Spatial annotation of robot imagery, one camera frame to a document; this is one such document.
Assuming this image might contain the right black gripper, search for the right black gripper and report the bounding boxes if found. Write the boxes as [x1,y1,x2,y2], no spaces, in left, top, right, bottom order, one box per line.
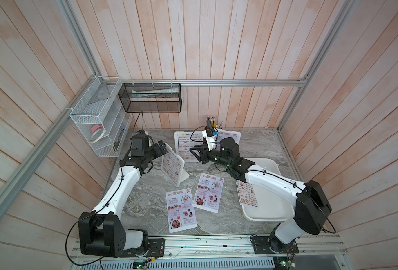
[190,144,233,171]

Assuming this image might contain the white menu holder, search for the white menu holder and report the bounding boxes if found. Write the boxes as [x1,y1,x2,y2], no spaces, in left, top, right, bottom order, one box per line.
[173,130,205,162]
[161,142,190,188]
[216,129,241,144]

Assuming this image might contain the pink special menu sheet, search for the pink special menu sheet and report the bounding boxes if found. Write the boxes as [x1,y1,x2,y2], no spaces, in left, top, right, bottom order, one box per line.
[166,189,197,234]
[193,173,224,214]

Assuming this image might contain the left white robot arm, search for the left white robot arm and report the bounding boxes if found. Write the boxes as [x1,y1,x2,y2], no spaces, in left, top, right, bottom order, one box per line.
[78,130,168,258]

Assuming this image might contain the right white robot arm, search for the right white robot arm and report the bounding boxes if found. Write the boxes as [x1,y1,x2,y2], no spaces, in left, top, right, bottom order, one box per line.
[190,137,332,254]

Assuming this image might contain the red pen cup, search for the red pen cup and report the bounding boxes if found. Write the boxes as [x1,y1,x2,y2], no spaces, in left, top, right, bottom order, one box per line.
[206,117,223,129]

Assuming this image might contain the white tape roll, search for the white tape roll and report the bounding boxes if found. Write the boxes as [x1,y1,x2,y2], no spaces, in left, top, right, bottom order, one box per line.
[89,127,106,144]

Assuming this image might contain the pink eraser block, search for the pink eraser block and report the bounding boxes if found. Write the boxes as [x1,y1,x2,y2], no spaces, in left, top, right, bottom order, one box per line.
[90,124,102,133]

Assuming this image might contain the white plastic tray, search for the white plastic tray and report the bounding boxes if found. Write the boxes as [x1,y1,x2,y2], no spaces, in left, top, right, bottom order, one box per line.
[241,157,297,222]

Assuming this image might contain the black mesh wall basket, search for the black mesh wall basket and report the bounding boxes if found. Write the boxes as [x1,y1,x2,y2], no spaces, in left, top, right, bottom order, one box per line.
[118,82,182,113]

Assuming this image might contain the white wire wall shelf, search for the white wire wall shelf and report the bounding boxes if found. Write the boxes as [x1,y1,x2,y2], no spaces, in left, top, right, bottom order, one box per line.
[70,76,132,157]

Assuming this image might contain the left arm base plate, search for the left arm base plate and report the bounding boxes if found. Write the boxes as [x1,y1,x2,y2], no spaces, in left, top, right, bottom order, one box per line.
[120,238,165,259]

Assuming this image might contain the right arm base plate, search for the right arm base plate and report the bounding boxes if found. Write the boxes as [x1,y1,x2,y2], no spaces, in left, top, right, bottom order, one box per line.
[250,234,299,255]

